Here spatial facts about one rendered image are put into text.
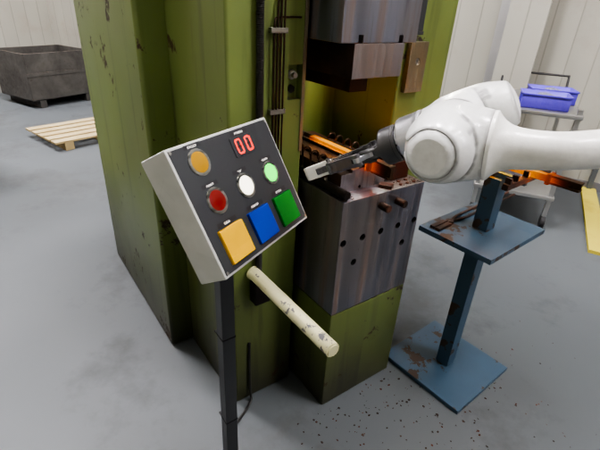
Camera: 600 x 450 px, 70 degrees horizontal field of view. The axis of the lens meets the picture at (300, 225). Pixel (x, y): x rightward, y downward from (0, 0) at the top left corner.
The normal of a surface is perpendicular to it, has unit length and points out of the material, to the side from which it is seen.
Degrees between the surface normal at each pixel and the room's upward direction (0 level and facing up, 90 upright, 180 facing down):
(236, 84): 90
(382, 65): 90
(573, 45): 90
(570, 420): 0
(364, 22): 90
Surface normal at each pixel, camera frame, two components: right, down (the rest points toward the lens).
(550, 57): -0.48, 0.39
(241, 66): 0.57, 0.41
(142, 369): 0.05, -0.88
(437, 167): -0.66, 0.31
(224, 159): 0.77, -0.21
